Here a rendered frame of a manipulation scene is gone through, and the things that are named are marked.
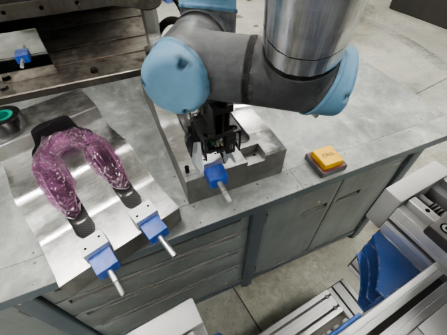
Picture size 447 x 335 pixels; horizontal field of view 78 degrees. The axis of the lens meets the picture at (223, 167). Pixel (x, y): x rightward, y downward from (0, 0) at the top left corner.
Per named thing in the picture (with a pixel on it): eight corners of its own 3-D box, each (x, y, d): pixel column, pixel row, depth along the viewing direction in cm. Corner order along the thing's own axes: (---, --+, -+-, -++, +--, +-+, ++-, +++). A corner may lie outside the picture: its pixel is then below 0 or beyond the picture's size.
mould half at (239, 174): (281, 172, 75) (290, 135, 64) (189, 204, 68) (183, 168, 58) (212, 78, 105) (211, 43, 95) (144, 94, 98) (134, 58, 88)
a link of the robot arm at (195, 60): (239, 62, 25) (258, 15, 32) (124, 48, 27) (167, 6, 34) (236, 129, 31) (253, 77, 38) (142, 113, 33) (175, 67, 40)
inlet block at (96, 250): (140, 290, 52) (132, 280, 48) (115, 309, 50) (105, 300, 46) (109, 240, 59) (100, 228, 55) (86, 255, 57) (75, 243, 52)
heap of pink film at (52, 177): (138, 182, 65) (130, 159, 59) (61, 226, 57) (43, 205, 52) (92, 127, 78) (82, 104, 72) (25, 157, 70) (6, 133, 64)
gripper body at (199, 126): (204, 164, 51) (200, 111, 42) (189, 135, 57) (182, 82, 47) (241, 152, 53) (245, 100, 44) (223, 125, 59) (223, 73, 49)
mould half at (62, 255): (181, 220, 65) (175, 193, 57) (71, 296, 54) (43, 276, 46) (93, 117, 90) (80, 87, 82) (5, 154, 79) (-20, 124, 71)
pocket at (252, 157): (265, 165, 69) (267, 155, 66) (245, 172, 68) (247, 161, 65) (256, 153, 72) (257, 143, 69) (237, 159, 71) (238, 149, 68)
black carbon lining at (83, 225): (146, 203, 62) (140, 185, 57) (80, 244, 56) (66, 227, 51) (86, 127, 79) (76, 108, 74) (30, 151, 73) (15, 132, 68)
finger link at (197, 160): (193, 188, 58) (201, 155, 52) (185, 169, 62) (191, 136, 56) (207, 185, 60) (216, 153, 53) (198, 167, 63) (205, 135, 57)
